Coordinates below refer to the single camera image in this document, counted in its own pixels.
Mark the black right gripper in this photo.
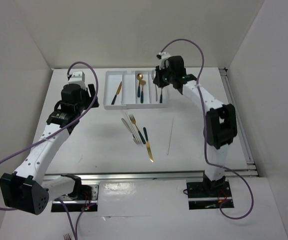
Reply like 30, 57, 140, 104
154, 63, 175, 88

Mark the silver fork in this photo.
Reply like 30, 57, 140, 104
121, 118, 140, 145
151, 70, 158, 102

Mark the gold fork green handle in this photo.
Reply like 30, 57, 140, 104
129, 114, 146, 145
159, 88, 163, 104

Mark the gold spoon green handle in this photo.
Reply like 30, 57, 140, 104
136, 73, 143, 98
139, 80, 146, 103

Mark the gold knife green handle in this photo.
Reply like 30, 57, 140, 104
143, 127, 154, 163
111, 81, 122, 105

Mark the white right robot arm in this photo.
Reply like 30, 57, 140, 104
153, 52, 237, 196

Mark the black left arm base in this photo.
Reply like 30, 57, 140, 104
53, 180, 99, 204

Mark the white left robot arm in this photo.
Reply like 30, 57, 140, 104
0, 83, 99, 215

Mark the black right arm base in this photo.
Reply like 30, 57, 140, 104
183, 175, 232, 198

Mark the white compartment cutlery tray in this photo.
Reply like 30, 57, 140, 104
103, 70, 168, 110

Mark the white chopstick right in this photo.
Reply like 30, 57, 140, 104
167, 117, 175, 156

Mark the gold fork bottom edge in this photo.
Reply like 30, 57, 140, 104
64, 233, 72, 240

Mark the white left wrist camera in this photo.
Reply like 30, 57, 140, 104
67, 71, 85, 88

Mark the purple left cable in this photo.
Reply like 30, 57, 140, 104
0, 61, 99, 240

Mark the purple cable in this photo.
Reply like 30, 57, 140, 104
0, 61, 99, 240
160, 38, 254, 220

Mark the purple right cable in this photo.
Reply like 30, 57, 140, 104
160, 38, 254, 220

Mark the aluminium rail front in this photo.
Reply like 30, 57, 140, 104
44, 169, 258, 182

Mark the aluminium rail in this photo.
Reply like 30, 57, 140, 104
44, 169, 258, 182
218, 68, 259, 177

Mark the aluminium rail right side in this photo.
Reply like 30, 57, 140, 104
218, 68, 259, 177

